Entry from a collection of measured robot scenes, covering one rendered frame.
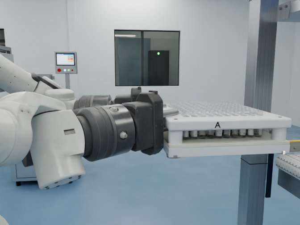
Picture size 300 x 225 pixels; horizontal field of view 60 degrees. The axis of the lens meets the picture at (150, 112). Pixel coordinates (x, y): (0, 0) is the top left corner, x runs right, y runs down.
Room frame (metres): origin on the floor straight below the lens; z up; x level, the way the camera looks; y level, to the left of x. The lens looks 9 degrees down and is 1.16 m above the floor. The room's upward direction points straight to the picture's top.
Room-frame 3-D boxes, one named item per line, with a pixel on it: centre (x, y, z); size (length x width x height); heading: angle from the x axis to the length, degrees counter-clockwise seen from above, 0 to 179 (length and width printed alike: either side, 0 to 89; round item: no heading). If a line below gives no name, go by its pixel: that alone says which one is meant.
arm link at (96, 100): (0.64, 0.08, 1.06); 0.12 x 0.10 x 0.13; 90
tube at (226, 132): (0.52, -0.16, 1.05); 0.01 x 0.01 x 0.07
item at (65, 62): (2.97, 0.94, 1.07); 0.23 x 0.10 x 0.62; 97
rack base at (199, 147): (0.60, -0.14, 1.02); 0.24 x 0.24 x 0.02; 8
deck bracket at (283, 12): (0.77, -0.37, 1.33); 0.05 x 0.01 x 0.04; 9
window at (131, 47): (5.51, 0.05, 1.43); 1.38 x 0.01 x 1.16; 97
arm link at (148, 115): (0.46, 0.04, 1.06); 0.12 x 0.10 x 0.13; 130
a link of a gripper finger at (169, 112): (0.52, -0.03, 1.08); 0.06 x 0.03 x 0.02; 130
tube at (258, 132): (0.53, -0.23, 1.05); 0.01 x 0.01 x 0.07
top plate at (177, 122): (0.60, -0.14, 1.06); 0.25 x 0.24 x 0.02; 8
